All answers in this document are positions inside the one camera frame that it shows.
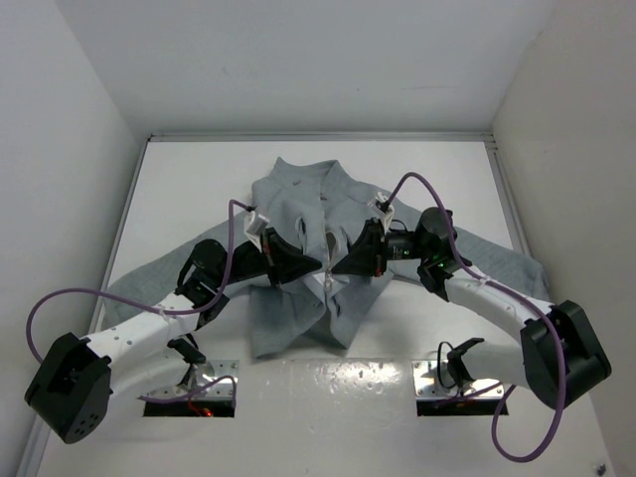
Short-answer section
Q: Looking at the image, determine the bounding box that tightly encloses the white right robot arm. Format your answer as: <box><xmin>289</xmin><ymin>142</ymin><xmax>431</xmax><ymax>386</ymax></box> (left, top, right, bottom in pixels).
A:
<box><xmin>332</xmin><ymin>208</ymin><xmax>612</xmax><ymax>409</ymax></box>

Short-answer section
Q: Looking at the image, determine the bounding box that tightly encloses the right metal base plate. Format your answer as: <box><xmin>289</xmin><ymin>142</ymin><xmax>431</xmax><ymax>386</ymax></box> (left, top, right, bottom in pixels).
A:
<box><xmin>411</xmin><ymin>360</ymin><xmax>505</xmax><ymax>402</ymax></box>

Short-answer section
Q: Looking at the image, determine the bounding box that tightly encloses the grey zip-up jacket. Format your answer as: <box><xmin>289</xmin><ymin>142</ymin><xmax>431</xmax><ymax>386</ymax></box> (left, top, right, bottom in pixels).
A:
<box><xmin>106</xmin><ymin>158</ymin><xmax>549</xmax><ymax>358</ymax></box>

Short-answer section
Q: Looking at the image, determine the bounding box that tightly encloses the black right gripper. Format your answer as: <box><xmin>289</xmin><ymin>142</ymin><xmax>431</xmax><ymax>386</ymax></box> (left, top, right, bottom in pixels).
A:
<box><xmin>331</xmin><ymin>218</ymin><xmax>430</xmax><ymax>278</ymax></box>

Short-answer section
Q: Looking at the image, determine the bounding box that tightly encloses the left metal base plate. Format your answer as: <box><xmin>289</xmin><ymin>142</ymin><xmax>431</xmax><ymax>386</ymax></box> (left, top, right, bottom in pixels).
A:
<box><xmin>142</xmin><ymin>360</ymin><xmax>239</xmax><ymax>404</ymax></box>

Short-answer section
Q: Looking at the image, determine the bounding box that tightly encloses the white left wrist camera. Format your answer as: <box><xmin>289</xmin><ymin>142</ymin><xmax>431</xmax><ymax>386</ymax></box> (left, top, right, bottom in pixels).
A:
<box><xmin>243</xmin><ymin>210</ymin><xmax>269</xmax><ymax>249</ymax></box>

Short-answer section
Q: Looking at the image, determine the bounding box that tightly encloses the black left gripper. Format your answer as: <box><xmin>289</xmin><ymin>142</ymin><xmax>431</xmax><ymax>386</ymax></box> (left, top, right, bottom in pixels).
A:
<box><xmin>213</xmin><ymin>227</ymin><xmax>321</xmax><ymax>288</ymax></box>

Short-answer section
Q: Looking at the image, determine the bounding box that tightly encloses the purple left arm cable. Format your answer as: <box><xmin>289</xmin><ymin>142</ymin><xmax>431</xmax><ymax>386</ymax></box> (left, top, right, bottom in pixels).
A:
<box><xmin>25</xmin><ymin>198</ymin><xmax>257</xmax><ymax>403</ymax></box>

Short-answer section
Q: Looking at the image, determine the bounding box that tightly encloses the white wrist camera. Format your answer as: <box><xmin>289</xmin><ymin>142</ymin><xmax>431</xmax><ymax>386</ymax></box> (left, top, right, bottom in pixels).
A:
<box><xmin>243</xmin><ymin>210</ymin><xmax>269</xmax><ymax>249</ymax></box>
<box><xmin>369</xmin><ymin>192</ymin><xmax>395</xmax><ymax>232</ymax></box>

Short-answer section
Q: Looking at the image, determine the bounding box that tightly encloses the metal base plate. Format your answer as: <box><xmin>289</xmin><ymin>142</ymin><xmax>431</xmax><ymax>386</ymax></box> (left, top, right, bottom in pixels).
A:
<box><xmin>411</xmin><ymin>360</ymin><xmax>505</xmax><ymax>402</ymax></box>
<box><xmin>142</xmin><ymin>360</ymin><xmax>239</xmax><ymax>404</ymax></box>

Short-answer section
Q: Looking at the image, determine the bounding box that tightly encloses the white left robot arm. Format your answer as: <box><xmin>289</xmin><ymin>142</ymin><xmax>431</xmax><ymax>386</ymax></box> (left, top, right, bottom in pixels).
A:
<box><xmin>25</xmin><ymin>228</ymin><xmax>321</xmax><ymax>444</ymax></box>

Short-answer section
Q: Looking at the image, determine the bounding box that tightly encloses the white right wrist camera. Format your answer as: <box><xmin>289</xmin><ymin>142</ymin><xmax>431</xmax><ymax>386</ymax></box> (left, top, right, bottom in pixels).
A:
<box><xmin>369</xmin><ymin>192</ymin><xmax>395</xmax><ymax>232</ymax></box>

